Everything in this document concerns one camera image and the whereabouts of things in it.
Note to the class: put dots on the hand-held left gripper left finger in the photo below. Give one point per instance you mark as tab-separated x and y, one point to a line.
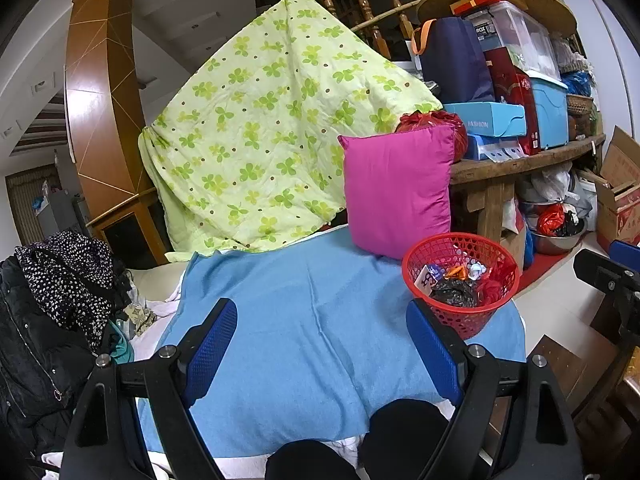
215	345

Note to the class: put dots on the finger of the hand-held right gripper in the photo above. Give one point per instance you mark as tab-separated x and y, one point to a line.
600	270
627	249

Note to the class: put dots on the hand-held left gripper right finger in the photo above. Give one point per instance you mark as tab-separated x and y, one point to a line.
432	355

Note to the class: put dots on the red mesh basket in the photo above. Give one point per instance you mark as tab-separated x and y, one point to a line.
480	322

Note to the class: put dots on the black plastic bag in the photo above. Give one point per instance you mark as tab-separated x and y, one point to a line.
452	292

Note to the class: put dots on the orange plastic wrapper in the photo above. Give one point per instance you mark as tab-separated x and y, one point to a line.
455	273

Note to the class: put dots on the red ribbon bow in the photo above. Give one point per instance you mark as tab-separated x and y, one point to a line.
496	287

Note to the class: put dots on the white plastic bag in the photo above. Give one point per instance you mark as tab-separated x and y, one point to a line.
477	271

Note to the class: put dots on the brown cardboard box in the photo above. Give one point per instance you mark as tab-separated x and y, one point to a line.
620	215

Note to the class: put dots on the steel bowl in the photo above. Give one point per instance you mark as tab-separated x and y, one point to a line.
550	246

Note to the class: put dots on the white bed sheet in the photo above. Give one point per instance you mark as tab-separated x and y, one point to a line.
150	342

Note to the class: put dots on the red plastic bag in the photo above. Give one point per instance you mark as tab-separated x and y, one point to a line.
550	220

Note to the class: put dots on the beige patterned cloth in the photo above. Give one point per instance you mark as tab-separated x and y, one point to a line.
137	317

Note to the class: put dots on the person's right leg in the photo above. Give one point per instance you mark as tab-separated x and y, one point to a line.
405	435

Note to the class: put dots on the person's leg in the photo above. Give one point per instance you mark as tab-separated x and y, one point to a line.
305	460
405	435

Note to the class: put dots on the blue blanket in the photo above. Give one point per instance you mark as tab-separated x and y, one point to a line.
300	320

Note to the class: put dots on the teal garment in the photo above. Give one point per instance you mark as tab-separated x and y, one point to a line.
120	351

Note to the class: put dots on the white plastic sack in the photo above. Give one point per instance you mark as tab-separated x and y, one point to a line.
555	185

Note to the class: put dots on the brown wooden stool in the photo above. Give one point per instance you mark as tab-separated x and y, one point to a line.
565	365

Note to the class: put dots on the wooden table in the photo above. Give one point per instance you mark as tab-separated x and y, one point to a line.
500	170

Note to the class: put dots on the wooden glass cabinet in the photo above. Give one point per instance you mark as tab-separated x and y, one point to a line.
125	235

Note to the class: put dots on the person's left leg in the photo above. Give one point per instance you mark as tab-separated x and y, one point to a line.
305	460

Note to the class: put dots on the wicker basket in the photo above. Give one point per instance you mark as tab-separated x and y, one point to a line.
580	110

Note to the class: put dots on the white blue package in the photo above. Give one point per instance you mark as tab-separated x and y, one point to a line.
500	147

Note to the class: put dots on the light blue storage bin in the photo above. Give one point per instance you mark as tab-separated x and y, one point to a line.
550	110

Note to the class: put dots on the pink pillow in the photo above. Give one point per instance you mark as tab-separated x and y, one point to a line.
395	190

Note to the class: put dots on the blue plastic sack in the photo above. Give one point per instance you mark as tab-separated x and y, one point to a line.
577	82

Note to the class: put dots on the black jacket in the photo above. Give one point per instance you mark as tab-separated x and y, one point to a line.
35	360

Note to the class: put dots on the blue cardboard box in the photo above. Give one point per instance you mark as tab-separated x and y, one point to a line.
485	117

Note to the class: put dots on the red gift box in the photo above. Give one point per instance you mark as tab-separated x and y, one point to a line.
510	85

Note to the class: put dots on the grey cabinet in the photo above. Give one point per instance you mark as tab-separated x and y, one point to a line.
60	215

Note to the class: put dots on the green floral quilt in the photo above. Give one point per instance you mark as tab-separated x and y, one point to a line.
260	135

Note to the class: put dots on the clear plastic storage box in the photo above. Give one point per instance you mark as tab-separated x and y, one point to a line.
520	35

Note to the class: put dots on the round bamboo tray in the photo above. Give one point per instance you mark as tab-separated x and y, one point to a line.
550	10

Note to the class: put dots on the flat orange red box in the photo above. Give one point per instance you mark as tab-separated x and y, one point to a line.
480	2

